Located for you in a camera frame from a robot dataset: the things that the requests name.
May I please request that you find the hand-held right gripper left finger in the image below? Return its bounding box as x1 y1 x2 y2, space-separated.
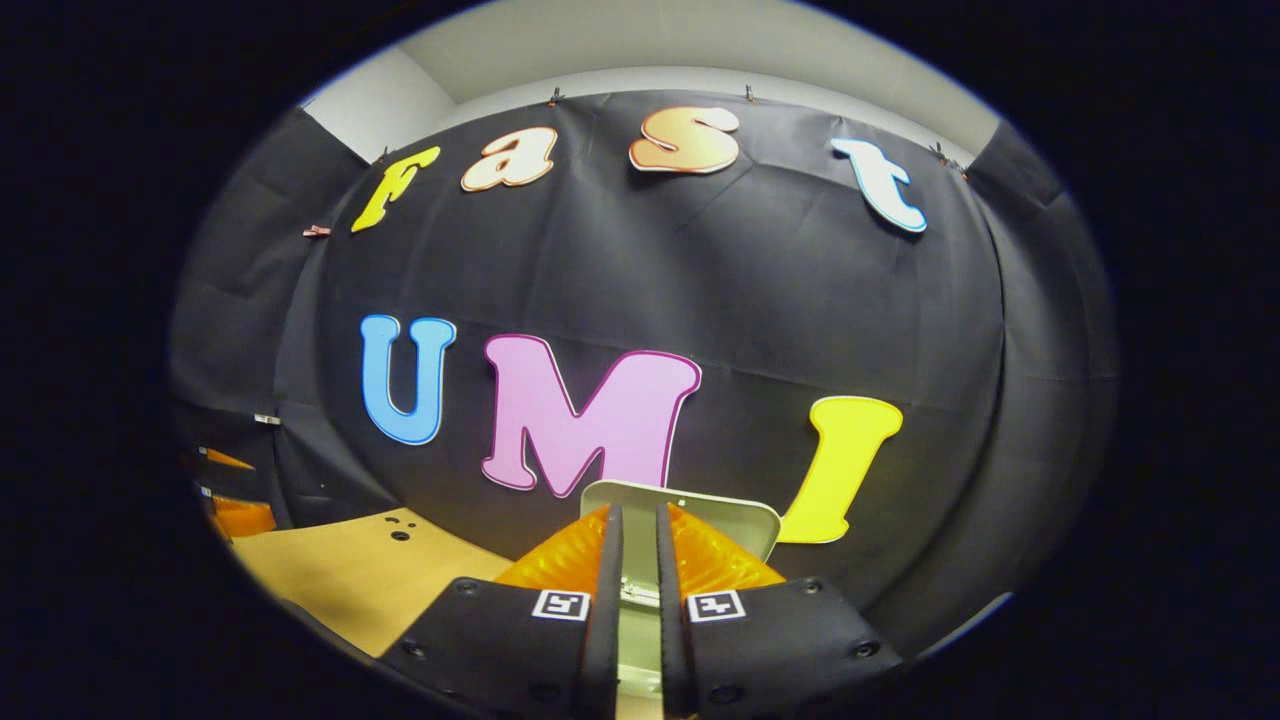
378 503 625 720

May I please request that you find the pale green desktop garbage bin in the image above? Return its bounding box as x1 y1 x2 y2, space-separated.
580 479 782 699

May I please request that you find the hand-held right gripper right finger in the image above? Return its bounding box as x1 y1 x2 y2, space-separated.
655 502 904 720

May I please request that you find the black backdrop cloth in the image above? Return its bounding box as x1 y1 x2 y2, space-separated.
168 90 1119 661

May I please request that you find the wooden desktop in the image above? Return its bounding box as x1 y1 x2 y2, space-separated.
230 506 666 720

